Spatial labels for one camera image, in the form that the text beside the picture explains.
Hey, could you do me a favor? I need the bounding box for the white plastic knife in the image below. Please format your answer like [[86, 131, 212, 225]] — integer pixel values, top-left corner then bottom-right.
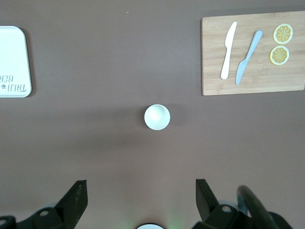
[[220, 21, 238, 80]]

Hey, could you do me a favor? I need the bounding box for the brown table mat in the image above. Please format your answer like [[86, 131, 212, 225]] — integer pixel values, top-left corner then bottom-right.
[[0, 0, 305, 229]]

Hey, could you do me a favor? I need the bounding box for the white plastic cup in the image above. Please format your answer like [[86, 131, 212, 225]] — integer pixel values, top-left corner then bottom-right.
[[144, 104, 171, 131]]

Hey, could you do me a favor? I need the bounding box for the yellow lemon slice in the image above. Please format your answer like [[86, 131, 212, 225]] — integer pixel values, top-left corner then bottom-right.
[[269, 45, 290, 66], [273, 23, 294, 45]]

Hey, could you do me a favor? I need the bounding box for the white tray with bear print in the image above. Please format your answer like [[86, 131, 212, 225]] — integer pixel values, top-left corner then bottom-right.
[[0, 25, 32, 98]]

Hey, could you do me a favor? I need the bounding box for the wooden cutting board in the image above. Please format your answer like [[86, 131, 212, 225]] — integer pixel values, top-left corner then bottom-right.
[[201, 10, 305, 96]]

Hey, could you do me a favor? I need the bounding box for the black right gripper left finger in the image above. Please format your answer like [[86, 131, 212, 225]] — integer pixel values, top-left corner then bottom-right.
[[14, 180, 88, 229]]

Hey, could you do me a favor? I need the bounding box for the grey plastic knife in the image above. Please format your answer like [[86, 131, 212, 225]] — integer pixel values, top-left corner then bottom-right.
[[235, 30, 264, 86]]

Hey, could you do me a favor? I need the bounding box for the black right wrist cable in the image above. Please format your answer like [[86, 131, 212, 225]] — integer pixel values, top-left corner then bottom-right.
[[236, 185, 293, 229]]

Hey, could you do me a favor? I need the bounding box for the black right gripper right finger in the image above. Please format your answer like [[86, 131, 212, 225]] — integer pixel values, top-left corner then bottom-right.
[[192, 179, 248, 229]]

